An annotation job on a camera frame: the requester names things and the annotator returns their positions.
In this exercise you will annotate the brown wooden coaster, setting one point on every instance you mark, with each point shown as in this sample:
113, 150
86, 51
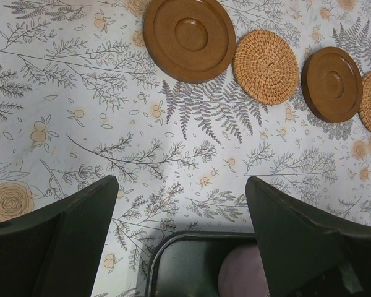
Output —
332, 85
191, 41

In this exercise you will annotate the purple glass cup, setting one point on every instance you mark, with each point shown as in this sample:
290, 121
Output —
242, 273

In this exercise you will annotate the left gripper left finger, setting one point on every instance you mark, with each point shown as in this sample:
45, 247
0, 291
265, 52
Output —
56, 250

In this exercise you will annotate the black serving tray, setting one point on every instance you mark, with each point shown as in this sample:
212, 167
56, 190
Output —
187, 263

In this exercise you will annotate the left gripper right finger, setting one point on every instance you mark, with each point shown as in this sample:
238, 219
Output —
306, 251

